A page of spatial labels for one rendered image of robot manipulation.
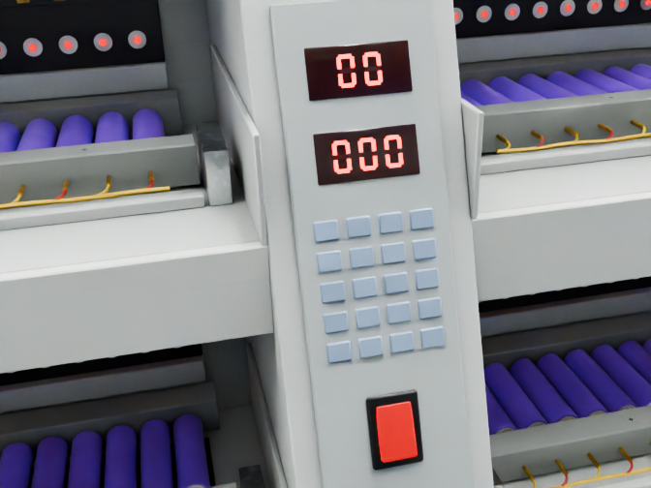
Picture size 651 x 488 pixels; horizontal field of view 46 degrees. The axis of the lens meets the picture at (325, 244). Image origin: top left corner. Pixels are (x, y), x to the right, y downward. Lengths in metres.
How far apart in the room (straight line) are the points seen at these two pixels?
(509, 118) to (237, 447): 0.26
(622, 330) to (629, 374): 0.05
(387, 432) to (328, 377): 0.04
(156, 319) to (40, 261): 0.05
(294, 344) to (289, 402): 0.03
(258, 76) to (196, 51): 0.20
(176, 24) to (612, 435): 0.38
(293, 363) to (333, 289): 0.04
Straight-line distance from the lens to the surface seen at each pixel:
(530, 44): 0.56
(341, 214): 0.33
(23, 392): 0.52
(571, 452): 0.48
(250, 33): 0.33
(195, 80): 0.53
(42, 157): 0.40
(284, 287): 0.33
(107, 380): 0.51
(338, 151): 0.33
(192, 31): 0.53
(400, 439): 0.35
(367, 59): 0.34
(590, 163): 0.43
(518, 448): 0.46
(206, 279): 0.33
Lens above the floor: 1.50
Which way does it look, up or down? 7 degrees down
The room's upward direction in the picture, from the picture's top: 6 degrees counter-clockwise
